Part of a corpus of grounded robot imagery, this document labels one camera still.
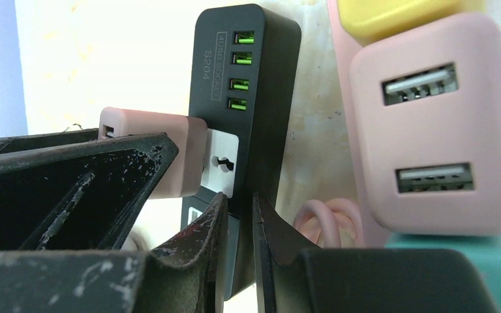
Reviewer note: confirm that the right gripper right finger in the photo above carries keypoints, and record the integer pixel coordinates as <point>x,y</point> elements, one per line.
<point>294,275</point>

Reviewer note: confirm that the teal plug adapter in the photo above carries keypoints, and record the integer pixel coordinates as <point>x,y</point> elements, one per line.
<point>483,252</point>

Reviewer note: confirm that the pink power strip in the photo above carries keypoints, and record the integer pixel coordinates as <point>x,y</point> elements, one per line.
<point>346,49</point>

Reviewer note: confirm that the yellow plug adapter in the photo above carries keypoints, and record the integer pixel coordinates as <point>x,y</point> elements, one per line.
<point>369,21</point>

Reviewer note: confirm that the beige pink plug adapter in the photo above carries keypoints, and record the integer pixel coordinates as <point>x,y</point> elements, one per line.
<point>428,111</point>

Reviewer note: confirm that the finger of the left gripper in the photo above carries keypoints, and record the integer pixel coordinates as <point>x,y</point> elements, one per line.
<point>73,191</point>

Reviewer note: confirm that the black power strip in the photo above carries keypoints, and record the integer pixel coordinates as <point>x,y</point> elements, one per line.
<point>243,74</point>

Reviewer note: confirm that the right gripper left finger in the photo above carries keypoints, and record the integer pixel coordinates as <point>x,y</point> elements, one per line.
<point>184,274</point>

